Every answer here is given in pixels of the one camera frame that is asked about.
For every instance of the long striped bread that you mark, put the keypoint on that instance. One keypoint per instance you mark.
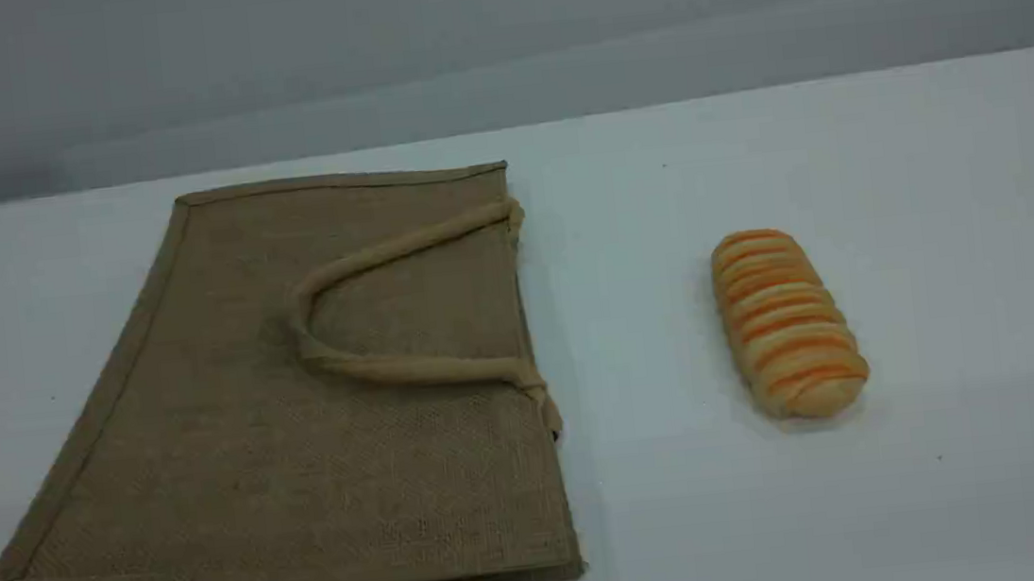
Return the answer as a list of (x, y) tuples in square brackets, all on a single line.
[(786, 321)]

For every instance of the brown jute bag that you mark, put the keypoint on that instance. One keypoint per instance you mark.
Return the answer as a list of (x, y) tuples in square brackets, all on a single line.
[(306, 463)]

